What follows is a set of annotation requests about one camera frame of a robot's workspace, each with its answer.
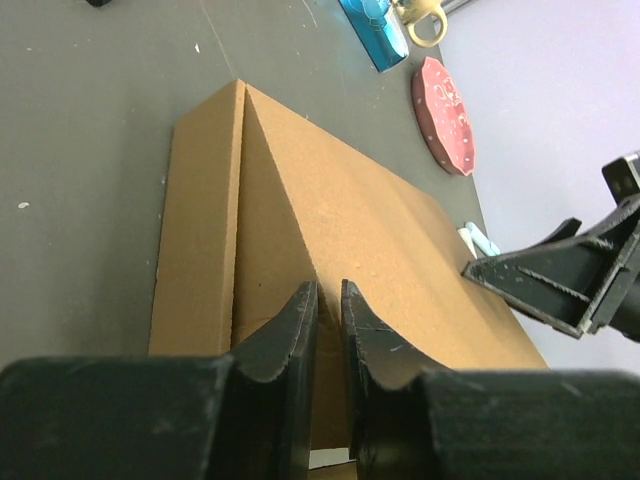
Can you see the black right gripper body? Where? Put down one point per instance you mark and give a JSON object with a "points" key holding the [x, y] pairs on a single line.
{"points": [[619, 308]]}

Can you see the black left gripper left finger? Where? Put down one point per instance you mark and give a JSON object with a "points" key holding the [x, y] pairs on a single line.
{"points": [[245, 414]]}

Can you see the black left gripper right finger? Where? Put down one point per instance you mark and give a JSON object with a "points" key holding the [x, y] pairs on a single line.
{"points": [[413, 418]]}

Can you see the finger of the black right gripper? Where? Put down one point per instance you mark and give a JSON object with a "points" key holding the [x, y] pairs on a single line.
{"points": [[559, 282]]}

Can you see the brown cardboard box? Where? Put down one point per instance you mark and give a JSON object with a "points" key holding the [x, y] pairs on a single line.
{"points": [[260, 200]]}

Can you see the light blue marker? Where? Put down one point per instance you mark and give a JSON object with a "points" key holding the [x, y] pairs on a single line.
{"points": [[476, 240]]}

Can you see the pink dotted plate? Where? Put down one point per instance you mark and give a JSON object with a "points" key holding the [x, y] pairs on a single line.
{"points": [[442, 118]]}

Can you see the beige ceramic mug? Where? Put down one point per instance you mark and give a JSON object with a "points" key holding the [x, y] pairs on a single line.
{"points": [[413, 12]]}

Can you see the blue toothbrush package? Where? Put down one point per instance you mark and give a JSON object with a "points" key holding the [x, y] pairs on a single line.
{"points": [[379, 31]]}

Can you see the black pink highlighter pen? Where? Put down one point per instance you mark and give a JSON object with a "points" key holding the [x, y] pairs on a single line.
{"points": [[98, 3]]}

